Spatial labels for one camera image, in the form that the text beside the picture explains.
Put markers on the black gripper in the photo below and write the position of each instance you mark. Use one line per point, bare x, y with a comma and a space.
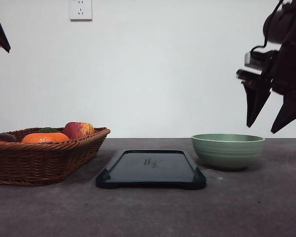
281, 77

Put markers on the light green ceramic bowl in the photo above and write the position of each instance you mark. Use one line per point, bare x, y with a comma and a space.
228, 151

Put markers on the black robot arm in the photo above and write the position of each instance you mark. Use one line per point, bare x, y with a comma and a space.
288, 8

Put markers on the brown wicker basket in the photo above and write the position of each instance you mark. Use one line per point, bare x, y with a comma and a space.
45, 164

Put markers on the dark purple fruit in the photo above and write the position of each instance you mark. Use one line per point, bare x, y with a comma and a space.
4, 137

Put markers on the green fruit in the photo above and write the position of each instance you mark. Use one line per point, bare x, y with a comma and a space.
48, 130

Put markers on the orange tangerine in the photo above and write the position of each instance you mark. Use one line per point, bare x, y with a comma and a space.
45, 138

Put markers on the red yellow apple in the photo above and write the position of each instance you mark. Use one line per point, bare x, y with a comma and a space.
78, 129

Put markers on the dark teal rectangular tray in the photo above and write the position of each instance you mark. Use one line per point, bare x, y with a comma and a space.
152, 168

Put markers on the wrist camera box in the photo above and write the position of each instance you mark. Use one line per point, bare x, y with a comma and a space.
269, 59

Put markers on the white wall socket left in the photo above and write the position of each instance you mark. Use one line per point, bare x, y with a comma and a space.
81, 11

